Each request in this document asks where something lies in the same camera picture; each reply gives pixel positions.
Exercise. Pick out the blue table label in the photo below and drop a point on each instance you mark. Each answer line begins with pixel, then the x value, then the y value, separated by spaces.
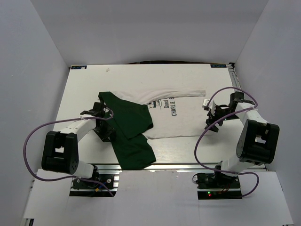
pixel 78 67
pixel 218 65

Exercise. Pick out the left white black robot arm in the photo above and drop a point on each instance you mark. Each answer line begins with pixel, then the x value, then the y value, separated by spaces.
pixel 61 152

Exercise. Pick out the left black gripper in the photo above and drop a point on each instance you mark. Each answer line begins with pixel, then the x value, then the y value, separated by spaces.
pixel 110 131

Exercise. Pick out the white green raglan t-shirt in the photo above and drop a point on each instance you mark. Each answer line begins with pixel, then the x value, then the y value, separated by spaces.
pixel 151 114

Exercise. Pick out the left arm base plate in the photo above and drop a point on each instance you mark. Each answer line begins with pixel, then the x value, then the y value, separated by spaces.
pixel 81 188

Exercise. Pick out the right blue table label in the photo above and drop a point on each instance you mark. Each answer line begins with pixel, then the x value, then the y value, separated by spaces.
pixel 218 65

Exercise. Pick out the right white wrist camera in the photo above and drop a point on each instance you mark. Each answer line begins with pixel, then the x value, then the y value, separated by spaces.
pixel 209 106

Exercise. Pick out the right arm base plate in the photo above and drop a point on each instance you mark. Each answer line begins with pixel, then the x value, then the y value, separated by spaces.
pixel 216 186

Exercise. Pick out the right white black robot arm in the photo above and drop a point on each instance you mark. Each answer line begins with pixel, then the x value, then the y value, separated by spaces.
pixel 256 144

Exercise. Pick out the left blue table label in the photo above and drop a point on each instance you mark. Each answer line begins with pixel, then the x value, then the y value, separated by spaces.
pixel 78 67

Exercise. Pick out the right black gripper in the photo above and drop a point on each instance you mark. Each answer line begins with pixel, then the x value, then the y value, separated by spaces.
pixel 212 118

